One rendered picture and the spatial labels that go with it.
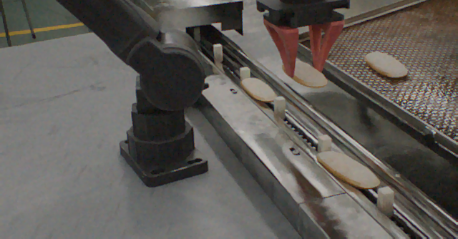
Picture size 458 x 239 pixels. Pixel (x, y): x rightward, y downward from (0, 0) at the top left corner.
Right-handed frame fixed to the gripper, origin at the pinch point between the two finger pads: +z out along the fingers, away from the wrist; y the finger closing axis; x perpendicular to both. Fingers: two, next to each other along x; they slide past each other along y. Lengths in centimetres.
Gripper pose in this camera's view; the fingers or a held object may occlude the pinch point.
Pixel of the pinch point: (303, 67)
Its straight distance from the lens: 83.5
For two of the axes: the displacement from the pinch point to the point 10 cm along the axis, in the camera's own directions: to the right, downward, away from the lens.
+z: 0.7, 9.1, 4.0
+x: -3.3, -3.6, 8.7
